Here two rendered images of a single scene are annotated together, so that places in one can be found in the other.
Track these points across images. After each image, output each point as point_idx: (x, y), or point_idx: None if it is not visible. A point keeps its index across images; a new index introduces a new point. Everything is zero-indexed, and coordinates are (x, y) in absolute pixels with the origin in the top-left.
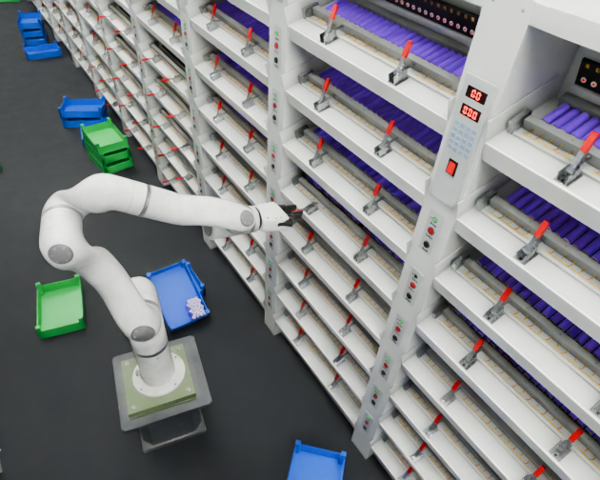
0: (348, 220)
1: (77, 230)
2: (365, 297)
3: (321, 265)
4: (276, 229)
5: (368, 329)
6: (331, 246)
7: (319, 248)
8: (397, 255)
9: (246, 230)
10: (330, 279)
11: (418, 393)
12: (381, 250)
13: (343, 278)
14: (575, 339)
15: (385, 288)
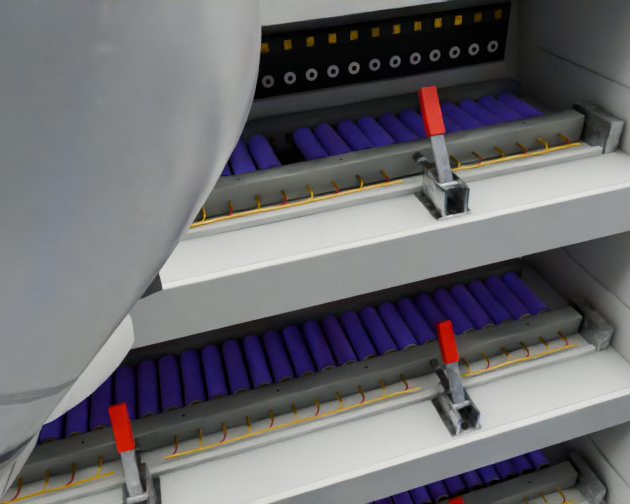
0: (258, 175)
1: None
2: (472, 372)
3: (255, 474)
4: (121, 340)
5: (587, 416)
6: (302, 296)
7: (168, 455)
8: (483, 125)
9: (252, 100)
10: (341, 463)
11: None
12: (454, 138)
13: (362, 413)
14: None
15: (605, 180)
